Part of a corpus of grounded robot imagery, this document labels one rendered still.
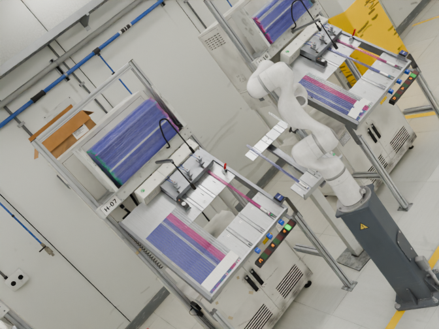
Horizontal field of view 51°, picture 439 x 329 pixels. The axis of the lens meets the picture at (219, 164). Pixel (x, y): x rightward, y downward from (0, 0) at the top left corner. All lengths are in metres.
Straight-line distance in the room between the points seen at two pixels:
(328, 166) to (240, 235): 0.69
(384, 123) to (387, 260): 1.44
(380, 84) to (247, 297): 1.67
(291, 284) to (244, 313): 0.39
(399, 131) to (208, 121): 1.85
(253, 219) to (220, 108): 2.26
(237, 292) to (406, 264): 1.03
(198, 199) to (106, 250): 1.73
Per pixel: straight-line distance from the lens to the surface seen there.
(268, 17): 3.40
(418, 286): 2.73
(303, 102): 2.57
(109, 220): 2.83
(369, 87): 3.36
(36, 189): 4.19
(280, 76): 2.17
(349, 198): 2.39
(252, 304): 3.08
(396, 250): 2.56
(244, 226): 2.69
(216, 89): 4.80
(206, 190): 2.82
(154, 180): 2.81
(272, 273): 3.12
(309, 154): 2.25
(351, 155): 3.50
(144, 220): 2.79
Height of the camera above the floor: 1.95
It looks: 17 degrees down
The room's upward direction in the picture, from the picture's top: 39 degrees counter-clockwise
